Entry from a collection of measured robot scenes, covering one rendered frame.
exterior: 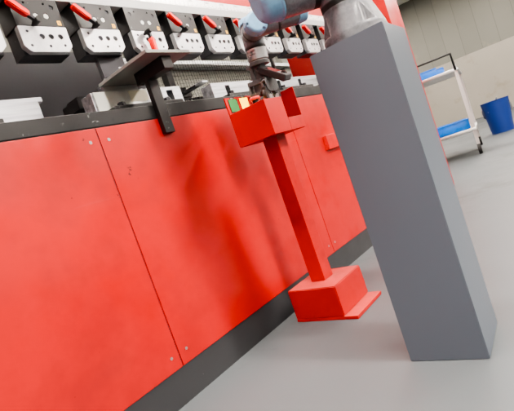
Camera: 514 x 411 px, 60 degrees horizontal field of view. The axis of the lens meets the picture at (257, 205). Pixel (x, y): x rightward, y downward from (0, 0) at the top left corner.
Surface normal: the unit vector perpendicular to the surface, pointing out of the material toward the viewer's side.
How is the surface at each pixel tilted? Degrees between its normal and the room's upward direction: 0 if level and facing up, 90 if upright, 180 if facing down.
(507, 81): 90
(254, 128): 90
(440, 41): 90
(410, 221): 90
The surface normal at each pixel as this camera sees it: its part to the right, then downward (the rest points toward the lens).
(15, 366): 0.74, -0.22
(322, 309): -0.59, 0.26
